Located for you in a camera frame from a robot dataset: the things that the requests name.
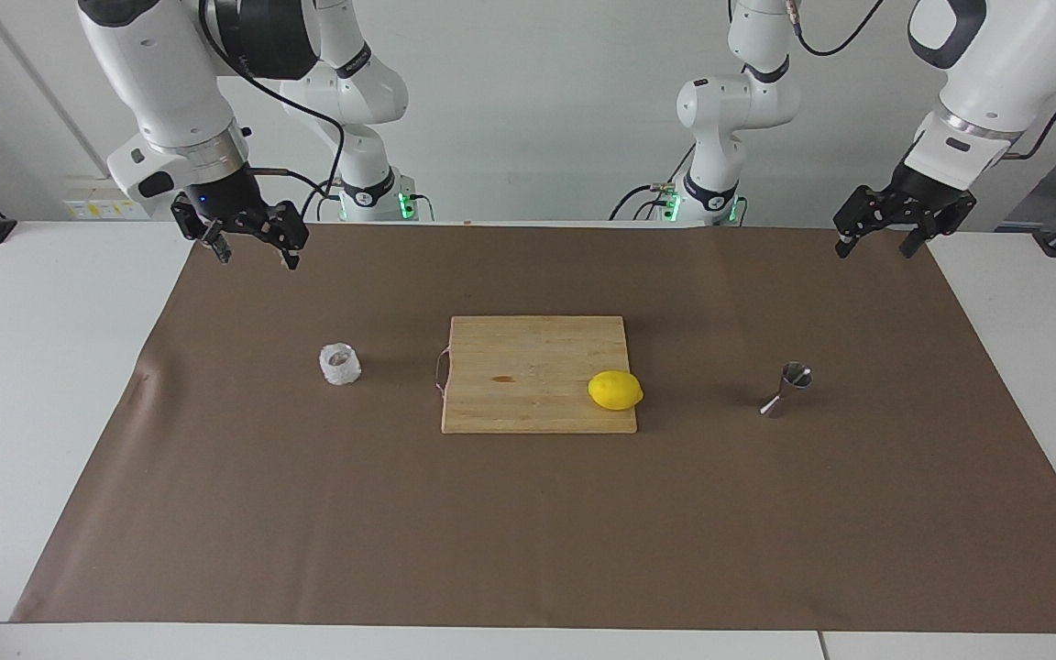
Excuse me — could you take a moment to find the yellow lemon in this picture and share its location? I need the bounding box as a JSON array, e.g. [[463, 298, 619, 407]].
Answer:
[[588, 370, 644, 412]]

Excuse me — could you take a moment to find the steel double jigger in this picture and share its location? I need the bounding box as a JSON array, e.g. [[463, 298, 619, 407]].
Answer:
[[760, 362, 814, 420]]

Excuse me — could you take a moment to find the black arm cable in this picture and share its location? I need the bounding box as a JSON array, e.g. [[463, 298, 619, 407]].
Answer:
[[196, 0, 347, 223], [789, 0, 1056, 161]]

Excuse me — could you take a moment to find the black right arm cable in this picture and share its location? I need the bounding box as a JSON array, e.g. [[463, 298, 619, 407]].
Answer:
[[196, 0, 347, 223]]

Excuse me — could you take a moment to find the brown paper table mat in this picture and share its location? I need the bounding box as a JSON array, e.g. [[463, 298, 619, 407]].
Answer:
[[10, 223, 1056, 633]]

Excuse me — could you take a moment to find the wooden cutting board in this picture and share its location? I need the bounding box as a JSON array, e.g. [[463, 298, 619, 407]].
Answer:
[[441, 316, 638, 435]]

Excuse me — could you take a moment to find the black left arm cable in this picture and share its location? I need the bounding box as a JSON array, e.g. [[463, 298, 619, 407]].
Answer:
[[789, 0, 1056, 161]]

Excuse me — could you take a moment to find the small clear glass cup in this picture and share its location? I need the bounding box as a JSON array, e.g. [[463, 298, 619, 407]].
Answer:
[[319, 343, 363, 387]]

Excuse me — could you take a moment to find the black base cable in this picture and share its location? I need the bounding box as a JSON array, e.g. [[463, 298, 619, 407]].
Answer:
[[609, 142, 696, 221], [299, 179, 435, 223]]

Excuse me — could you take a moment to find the white wall socket box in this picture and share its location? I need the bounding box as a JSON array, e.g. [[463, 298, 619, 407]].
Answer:
[[63, 179, 149, 221]]

